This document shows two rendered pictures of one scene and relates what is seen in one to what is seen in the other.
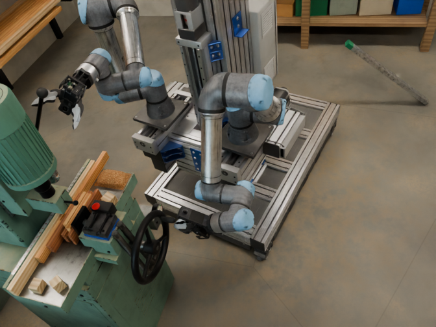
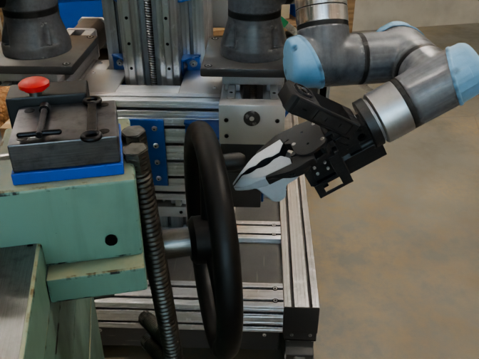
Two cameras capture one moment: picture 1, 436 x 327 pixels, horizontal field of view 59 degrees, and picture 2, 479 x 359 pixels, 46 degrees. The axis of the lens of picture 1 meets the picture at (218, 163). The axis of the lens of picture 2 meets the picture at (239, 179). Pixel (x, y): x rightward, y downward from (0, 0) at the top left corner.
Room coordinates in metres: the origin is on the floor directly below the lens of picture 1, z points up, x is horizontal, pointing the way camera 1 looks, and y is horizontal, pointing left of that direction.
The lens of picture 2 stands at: (0.35, 0.62, 1.23)
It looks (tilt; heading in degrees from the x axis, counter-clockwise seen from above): 31 degrees down; 324
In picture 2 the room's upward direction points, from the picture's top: straight up
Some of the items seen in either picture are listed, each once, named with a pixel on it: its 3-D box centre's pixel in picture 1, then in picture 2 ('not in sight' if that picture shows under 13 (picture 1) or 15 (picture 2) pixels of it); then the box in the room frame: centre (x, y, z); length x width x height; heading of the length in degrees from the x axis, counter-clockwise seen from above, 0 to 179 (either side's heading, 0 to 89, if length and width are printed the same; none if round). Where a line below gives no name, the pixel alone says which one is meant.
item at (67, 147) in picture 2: (101, 218); (63, 123); (0.87, 0.46, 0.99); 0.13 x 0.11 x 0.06; 156
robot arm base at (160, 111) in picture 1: (158, 102); (33, 27); (1.64, 0.24, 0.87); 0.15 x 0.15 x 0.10
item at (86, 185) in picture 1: (76, 201); not in sight; (1.03, 0.60, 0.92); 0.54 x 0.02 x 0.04; 156
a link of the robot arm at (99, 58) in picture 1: (96, 63); not in sight; (1.31, 0.37, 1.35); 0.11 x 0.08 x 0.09; 156
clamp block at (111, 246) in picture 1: (106, 230); (71, 188); (0.86, 0.46, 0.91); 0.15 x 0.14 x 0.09; 156
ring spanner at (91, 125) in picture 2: (103, 223); (91, 117); (0.83, 0.44, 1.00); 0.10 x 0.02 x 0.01; 156
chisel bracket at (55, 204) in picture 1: (50, 199); not in sight; (0.97, 0.64, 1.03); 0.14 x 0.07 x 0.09; 66
